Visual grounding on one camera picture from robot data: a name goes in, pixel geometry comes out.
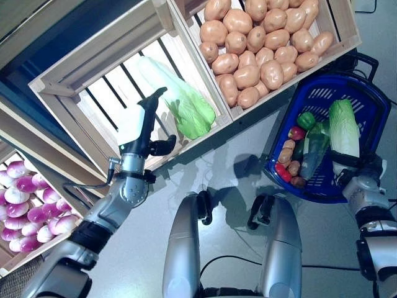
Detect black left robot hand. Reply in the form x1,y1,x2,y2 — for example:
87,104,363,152
117,86,178,158

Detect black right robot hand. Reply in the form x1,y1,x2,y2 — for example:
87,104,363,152
328,150,389,187

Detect blue plastic shopping basket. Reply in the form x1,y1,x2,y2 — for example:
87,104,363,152
262,51,393,204

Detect dark green cucumber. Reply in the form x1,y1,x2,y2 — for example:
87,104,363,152
293,141,306,161

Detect green bell pepper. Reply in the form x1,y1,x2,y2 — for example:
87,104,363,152
297,111,316,130

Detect red apple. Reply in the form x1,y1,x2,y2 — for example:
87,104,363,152
287,126,306,140

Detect red pepper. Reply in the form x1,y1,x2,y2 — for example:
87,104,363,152
275,163,292,183

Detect slatted wooden crate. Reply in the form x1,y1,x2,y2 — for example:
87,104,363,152
27,0,233,187

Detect wooden display shelf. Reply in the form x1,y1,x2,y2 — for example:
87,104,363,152
0,0,174,280

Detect silver left robot leg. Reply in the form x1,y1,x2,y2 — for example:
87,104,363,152
161,191,215,298

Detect wooden crate with potatoes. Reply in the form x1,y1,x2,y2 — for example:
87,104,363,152
167,0,362,122

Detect pile of purple turnips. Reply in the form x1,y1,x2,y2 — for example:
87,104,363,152
0,139,84,277

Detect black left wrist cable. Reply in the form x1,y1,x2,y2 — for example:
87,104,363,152
63,156,122,193

